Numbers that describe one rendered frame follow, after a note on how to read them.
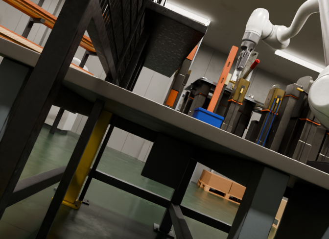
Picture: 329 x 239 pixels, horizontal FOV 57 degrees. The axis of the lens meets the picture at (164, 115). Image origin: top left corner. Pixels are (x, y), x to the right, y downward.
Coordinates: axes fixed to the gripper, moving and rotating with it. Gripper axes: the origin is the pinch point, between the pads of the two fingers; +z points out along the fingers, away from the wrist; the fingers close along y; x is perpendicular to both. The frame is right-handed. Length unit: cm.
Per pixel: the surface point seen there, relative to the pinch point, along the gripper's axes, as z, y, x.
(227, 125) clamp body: 30.2, -20.4, 0.1
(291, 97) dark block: 5.8, -24.6, -23.0
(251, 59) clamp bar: -6.0, -16.8, 0.2
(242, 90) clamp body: 11.9, -20.9, 0.0
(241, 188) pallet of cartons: 78, 484, -230
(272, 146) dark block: 31.5, -24.6, -23.0
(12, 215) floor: 111, -7, 79
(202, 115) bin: 35, -49, 19
